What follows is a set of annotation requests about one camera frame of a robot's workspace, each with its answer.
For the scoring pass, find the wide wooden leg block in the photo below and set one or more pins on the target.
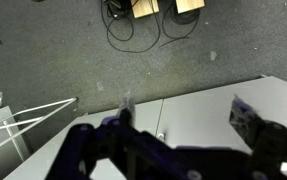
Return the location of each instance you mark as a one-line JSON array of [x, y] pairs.
[[144, 7]]

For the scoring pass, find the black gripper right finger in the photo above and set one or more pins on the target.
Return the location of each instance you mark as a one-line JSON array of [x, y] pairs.
[[249, 123]]

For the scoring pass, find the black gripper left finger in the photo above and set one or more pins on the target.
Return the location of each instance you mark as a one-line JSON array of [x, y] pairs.
[[124, 113]]

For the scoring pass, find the short wooden leg block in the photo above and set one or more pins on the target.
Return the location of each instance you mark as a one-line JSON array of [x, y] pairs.
[[189, 5]]

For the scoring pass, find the white base cabinet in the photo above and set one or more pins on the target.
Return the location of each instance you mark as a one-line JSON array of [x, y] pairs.
[[199, 116]]

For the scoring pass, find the white metal tube frame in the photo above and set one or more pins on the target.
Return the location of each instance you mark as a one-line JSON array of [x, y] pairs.
[[29, 127]]

